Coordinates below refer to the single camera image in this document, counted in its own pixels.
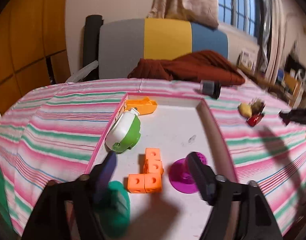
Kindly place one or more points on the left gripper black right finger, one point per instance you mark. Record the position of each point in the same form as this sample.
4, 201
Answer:
204, 178

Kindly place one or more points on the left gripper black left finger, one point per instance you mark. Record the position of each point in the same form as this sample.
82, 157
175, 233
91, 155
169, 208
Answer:
101, 175

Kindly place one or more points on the red metallic cylinder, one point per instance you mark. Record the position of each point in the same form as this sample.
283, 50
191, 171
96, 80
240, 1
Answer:
255, 119

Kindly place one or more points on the purple plastic disc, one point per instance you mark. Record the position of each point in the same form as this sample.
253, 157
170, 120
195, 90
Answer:
180, 177

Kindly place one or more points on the green white toy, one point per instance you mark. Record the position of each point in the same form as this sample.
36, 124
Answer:
125, 132

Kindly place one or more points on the dark brown massage comb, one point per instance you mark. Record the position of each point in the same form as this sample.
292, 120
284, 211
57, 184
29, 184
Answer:
257, 106

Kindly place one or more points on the orange linked cubes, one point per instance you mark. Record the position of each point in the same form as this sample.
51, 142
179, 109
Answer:
150, 181

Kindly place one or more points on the teal plastic toy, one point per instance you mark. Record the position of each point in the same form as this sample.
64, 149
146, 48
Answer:
115, 210

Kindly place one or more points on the pink rimmed white tray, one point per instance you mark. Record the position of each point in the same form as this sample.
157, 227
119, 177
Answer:
178, 126

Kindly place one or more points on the yellow soap bar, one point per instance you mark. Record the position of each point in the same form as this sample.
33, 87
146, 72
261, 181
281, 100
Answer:
245, 110

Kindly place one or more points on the striped pink bedsheet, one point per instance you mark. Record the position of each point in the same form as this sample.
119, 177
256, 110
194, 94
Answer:
57, 132

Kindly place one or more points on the orange toy boat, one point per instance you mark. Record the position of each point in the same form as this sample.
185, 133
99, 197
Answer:
143, 106

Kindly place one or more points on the black lens cup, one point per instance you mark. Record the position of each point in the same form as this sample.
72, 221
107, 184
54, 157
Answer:
210, 88

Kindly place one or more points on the dark red quilted blanket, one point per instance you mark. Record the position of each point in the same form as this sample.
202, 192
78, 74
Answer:
205, 65

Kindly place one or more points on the window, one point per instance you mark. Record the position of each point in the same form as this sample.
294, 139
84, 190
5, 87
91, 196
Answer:
241, 14

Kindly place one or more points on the grey yellow blue headboard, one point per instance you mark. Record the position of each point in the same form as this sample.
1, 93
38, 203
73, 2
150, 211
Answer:
123, 43

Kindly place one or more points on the beige curtain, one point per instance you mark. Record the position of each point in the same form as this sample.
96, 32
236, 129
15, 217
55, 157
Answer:
204, 12

